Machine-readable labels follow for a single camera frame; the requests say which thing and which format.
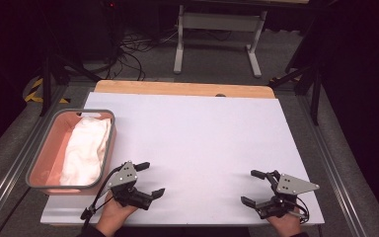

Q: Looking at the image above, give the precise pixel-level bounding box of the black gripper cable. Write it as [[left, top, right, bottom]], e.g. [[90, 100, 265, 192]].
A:
[[79, 166, 126, 229], [289, 197, 310, 224]]

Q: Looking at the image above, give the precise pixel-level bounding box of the pink basket with grey rim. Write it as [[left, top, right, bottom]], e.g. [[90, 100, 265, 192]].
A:
[[25, 109, 117, 196]]

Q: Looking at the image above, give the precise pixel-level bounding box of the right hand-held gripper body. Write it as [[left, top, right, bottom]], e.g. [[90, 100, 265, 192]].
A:
[[256, 169, 321, 220]]

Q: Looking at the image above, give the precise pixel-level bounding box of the white metal desk frame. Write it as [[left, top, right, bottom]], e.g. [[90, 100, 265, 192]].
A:
[[173, 4, 268, 79]]

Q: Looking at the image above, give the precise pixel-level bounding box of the tangle of black floor cables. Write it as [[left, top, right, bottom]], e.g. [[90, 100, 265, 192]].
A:
[[102, 29, 179, 82]]

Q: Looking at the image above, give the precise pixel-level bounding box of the white cloth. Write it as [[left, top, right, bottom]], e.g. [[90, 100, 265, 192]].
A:
[[58, 117, 113, 188]]

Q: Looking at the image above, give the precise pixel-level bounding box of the person's right hand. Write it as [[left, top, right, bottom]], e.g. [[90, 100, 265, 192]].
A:
[[265, 208, 302, 237]]

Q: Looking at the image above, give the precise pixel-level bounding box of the yellow black hazard tape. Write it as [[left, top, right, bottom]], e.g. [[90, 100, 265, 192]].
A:
[[24, 77, 71, 105]]

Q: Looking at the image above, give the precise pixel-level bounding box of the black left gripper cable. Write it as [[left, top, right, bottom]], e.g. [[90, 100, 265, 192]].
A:
[[79, 166, 126, 229]]

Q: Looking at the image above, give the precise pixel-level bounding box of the aluminium frame rail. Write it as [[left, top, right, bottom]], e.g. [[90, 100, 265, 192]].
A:
[[0, 85, 67, 233], [297, 95, 373, 237]]

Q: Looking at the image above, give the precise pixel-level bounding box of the person's left hand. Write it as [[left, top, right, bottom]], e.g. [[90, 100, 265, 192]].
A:
[[95, 193, 140, 237]]

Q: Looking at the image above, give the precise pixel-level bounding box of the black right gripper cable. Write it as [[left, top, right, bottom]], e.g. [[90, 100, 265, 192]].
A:
[[289, 197, 310, 224]]

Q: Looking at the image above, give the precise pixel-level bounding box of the white table mat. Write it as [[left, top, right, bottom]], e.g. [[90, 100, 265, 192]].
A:
[[39, 92, 325, 226]]

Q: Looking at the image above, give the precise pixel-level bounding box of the black tripod stand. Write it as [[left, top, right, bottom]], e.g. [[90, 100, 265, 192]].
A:
[[269, 62, 324, 126], [38, 53, 103, 117]]

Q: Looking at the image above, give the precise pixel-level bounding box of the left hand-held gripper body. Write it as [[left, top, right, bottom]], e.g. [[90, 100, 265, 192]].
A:
[[107, 160, 153, 211]]

